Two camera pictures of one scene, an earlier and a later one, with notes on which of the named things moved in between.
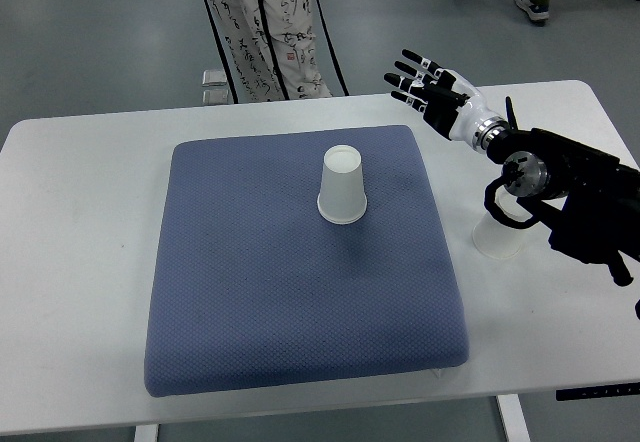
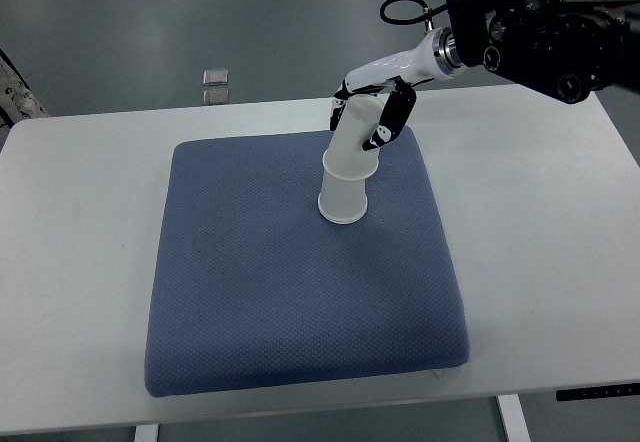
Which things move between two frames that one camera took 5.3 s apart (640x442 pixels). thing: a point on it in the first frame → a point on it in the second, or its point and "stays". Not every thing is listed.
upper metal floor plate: (214, 77) stays
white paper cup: (495, 239) → (345, 158)
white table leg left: (147, 433) stays
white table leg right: (513, 417) stays
